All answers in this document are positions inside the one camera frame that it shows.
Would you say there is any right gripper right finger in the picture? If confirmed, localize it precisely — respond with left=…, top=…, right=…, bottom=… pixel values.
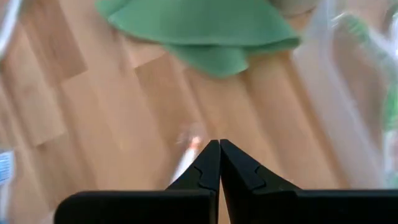
left=220, top=139, right=398, bottom=224

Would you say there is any orange toothbrush in clear wrapper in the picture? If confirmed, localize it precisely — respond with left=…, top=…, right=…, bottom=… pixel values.
left=169, top=123, right=205, bottom=185

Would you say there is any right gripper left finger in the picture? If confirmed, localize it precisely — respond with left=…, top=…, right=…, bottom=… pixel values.
left=54, top=139, right=221, bottom=224

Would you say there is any clear plastic bin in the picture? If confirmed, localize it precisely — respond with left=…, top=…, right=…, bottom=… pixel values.
left=291, top=0, right=398, bottom=189

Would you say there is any green cloth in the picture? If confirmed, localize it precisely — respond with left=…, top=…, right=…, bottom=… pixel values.
left=94, top=0, right=302, bottom=79

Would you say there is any green toothbrush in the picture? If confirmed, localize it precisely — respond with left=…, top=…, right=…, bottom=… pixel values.
left=0, top=148, right=16, bottom=224
left=332, top=11, right=398, bottom=187

